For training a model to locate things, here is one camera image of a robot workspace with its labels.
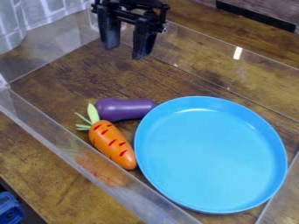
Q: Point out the clear acrylic enclosure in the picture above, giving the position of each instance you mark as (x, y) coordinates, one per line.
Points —
(220, 56)

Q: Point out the orange toy carrot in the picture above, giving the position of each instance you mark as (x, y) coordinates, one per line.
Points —
(107, 139)

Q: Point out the white patterned curtain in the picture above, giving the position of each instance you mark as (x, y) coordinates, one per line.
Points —
(23, 15)

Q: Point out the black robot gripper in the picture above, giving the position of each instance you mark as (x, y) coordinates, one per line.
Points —
(143, 13)

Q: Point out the blue object at corner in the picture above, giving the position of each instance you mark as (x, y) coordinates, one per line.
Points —
(11, 209)

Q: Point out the purple toy eggplant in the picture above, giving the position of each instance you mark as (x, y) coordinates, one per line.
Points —
(117, 109)

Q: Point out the blue plastic plate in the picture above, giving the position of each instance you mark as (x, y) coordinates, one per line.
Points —
(211, 154)

